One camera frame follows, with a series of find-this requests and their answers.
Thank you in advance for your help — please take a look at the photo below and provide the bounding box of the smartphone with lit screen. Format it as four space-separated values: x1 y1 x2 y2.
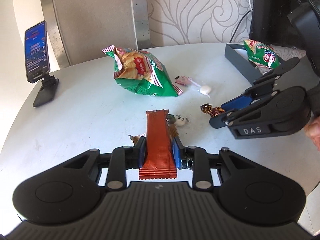
24 21 50 83

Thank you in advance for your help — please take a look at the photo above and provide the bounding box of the dark grey cardboard box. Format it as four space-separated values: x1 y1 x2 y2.
225 43 285 85

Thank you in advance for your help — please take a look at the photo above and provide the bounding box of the green prawn cracker bag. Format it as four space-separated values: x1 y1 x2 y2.
102 45 183 97
244 39 280 69

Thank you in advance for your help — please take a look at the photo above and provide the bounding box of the brown gold candy wrapper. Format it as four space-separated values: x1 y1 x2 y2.
200 103 225 117

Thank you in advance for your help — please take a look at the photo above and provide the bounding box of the black television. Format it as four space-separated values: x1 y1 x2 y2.
249 0 319 50

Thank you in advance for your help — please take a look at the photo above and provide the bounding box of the small white round candy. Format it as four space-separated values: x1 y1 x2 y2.
174 115 189 127

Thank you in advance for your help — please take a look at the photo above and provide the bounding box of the right human hand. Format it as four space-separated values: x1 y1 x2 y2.
304 117 320 151

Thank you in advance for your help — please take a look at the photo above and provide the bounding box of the brown wrapped biscuit packet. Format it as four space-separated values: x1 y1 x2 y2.
167 114 179 139

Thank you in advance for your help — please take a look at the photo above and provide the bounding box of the white lollipop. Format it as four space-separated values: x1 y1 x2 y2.
175 75 212 97

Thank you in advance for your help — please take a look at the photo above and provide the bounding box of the metal framed wall panel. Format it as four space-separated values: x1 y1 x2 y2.
41 0 151 68

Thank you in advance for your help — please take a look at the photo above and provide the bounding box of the black phone stand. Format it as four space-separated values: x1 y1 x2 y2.
33 74 59 107

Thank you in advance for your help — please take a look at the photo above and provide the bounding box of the orange snack bar wrapper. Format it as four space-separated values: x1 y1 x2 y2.
139 109 177 180

